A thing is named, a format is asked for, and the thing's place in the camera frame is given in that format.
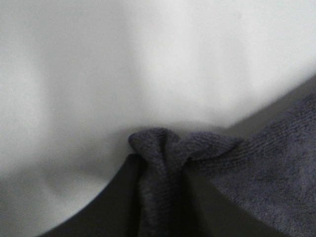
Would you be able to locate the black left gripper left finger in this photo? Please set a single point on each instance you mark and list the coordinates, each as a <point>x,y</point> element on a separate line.
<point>115,212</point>

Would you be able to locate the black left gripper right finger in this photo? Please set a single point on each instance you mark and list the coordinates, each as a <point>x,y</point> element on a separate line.
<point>206,212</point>

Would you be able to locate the dark grey towel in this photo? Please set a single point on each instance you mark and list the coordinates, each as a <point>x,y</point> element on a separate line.
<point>271,175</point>

